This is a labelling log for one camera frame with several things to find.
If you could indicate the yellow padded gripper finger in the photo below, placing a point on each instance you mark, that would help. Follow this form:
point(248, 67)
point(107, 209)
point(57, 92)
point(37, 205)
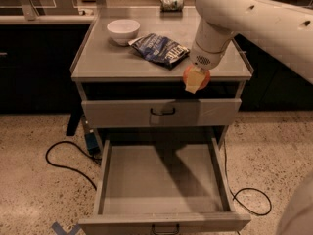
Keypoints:
point(194, 79)

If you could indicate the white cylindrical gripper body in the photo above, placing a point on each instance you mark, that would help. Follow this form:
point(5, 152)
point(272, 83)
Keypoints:
point(204, 59)

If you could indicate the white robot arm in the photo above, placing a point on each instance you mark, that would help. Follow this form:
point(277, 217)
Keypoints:
point(282, 30)

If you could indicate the closed grey top drawer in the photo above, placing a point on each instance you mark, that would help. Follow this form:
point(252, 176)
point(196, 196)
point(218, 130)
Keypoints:
point(136, 113)

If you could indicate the grey drawer cabinet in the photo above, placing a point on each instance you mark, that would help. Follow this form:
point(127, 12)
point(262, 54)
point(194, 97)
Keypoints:
point(106, 71)

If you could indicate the open grey middle drawer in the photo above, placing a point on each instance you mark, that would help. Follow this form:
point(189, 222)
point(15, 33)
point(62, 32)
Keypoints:
point(162, 183)

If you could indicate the blue chip bag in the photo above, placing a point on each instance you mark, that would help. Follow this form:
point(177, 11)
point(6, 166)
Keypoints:
point(160, 50)

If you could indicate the green white soda can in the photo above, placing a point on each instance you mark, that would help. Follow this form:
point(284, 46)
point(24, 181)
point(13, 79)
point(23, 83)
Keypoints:
point(171, 5)

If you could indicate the white ceramic bowl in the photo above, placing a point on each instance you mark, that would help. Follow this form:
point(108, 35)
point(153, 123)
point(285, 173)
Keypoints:
point(122, 31)

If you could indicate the blue power adapter box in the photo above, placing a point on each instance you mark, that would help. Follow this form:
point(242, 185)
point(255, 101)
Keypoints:
point(91, 143)

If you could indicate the black top drawer handle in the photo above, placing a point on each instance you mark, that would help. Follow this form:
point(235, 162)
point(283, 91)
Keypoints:
point(163, 112)

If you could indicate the black drawer handle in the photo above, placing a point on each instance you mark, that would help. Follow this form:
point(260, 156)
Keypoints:
point(163, 112)
point(162, 230)

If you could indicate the black middle drawer handle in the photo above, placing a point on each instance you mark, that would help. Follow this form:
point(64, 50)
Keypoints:
point(162, 230)

